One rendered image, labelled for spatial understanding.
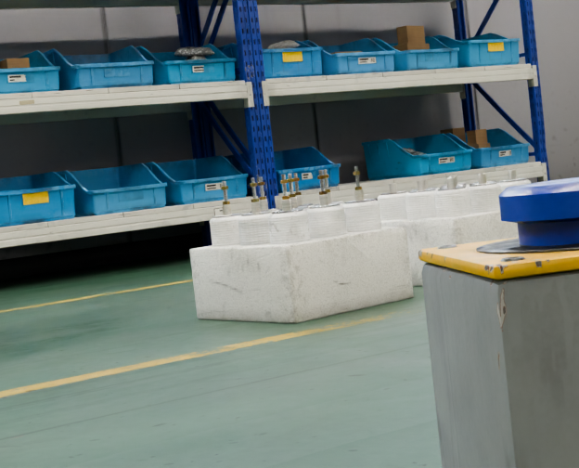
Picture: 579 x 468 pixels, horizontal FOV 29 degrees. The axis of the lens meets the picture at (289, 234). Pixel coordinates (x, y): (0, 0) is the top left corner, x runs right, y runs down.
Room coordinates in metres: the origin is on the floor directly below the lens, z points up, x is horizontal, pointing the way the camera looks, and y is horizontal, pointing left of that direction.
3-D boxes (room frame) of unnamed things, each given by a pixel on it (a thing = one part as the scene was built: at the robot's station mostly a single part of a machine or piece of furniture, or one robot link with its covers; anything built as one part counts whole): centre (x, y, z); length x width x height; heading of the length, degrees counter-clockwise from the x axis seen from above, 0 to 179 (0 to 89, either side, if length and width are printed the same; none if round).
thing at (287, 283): (2.84, -0.02, 0.09); 0.39 x 0.39 x 0.18; 39
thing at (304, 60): (5.65, 0.02, 0.90); 0.50 x 0.38 x 0.21; 32
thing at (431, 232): (3.19, -0.47, 0.09); 0.39 x 0.39 x 0.18; 35
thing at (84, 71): (5.12, 0.78, 0.90); 0.50 x 0.38 x 0.21; 31
